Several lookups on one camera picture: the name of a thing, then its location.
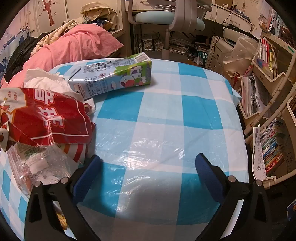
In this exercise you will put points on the blue green milk carton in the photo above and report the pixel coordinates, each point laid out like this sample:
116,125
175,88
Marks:
111,76

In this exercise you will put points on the upright picture books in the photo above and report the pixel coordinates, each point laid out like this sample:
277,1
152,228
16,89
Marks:
275,20

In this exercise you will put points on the white printer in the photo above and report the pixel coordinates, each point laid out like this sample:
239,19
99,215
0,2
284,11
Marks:
231,34

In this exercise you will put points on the row of red books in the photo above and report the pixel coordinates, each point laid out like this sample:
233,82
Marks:
266,53

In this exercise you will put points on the pink blanket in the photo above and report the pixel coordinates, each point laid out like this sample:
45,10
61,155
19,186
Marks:
69,51

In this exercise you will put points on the grey office chair blue seat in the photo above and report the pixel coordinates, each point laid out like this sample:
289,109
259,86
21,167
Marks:
157,17

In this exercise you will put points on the white desk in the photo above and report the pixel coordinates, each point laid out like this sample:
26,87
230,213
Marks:
222,14

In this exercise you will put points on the white drawer cabinet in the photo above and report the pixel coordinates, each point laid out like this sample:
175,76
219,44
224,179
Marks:
217,55

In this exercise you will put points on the white tiered storage rack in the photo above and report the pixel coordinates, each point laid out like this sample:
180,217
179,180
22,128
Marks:
268,80

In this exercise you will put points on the clear crushed plastic bottle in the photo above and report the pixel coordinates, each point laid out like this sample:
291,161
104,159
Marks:
30,162

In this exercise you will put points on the white printed papers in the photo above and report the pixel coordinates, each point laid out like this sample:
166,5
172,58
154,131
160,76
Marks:
257,157

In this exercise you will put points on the khaki garment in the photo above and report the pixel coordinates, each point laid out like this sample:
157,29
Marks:
97,11

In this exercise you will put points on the stack of colourful books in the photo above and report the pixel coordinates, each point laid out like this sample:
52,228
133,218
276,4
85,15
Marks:
270,150

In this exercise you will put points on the dark blue striped garment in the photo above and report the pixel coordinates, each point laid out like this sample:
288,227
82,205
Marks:
101,23

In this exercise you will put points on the black jacket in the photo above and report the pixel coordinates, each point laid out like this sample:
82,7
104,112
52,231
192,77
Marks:
20,53

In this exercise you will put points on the beige crumpled clothes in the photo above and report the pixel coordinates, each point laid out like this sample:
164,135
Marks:
60,30

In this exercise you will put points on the red tree wall sticker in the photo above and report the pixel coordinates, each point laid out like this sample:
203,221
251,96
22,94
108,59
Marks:
49,11

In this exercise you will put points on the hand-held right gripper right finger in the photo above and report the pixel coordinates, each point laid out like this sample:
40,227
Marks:
208,176

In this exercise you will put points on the blue checkered tablecloth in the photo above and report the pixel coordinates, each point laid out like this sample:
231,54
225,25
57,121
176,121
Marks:
161,115

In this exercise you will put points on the white plastic bag red print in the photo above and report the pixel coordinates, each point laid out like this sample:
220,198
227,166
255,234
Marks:
44,78

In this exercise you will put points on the pile of newspapers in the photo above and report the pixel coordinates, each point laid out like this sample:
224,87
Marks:
180,46

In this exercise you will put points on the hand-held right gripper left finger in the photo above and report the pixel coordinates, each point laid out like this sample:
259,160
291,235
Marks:
87,178

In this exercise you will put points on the red white snack bag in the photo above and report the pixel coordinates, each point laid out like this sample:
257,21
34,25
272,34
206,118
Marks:
46,120

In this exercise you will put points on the clear plastic bag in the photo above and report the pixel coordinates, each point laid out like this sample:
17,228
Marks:
242,53

